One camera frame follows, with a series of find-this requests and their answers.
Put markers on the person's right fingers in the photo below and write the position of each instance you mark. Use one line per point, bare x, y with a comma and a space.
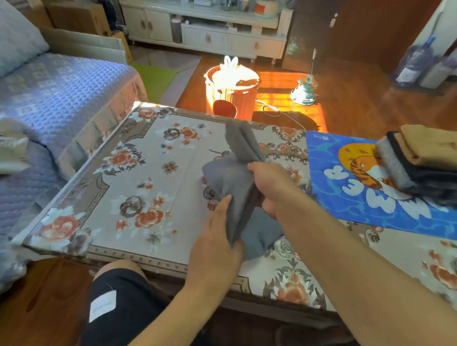
260, 172

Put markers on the cardboard box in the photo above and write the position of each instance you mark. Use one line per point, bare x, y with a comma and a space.
77, 17

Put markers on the grey folded towel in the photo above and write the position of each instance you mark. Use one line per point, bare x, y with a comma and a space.
391, 165

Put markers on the person's right forearm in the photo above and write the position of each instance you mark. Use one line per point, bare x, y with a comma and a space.
365, 279

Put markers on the person's left hand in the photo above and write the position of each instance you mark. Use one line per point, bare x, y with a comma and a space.
213, 251

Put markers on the tan folded towel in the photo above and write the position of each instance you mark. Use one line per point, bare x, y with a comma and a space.
436, 147

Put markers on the person's black shorts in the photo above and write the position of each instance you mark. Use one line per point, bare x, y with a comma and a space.
123, 311

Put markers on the floral tablecloth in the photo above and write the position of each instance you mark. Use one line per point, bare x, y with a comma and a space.
196, 200

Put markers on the blue sofa cushion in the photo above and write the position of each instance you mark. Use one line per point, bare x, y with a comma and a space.
10, 38

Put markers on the blue cartoon mat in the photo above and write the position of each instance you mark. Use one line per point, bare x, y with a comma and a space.
370, 187

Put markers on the blue quilted sofa cover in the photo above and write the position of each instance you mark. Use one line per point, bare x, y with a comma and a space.
43, 101

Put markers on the person's left thumb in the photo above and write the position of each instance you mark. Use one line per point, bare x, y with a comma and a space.
237, 252

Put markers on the grey towel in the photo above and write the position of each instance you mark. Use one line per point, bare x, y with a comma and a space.
240, 187
391, 165

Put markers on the orange wooden bucket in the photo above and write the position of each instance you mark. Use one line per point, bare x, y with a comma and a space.
231, 90

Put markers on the dark slipper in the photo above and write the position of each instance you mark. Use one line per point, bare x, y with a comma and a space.
310, 344

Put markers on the white tv cabinet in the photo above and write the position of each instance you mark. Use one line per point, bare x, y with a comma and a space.
206, 26

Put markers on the black folded towel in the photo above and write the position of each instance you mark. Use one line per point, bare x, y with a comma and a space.
429, 175

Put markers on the white cloth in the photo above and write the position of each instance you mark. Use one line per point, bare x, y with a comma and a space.
4, 145

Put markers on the person's left forearm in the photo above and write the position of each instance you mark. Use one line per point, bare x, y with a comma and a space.
169, 321

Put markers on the blue water bottle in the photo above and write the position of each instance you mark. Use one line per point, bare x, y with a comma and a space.
413, 62

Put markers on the green floor mat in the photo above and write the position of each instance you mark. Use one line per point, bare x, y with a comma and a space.
155, 79

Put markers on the person's right hand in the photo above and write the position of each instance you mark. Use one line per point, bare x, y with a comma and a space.
273, 185

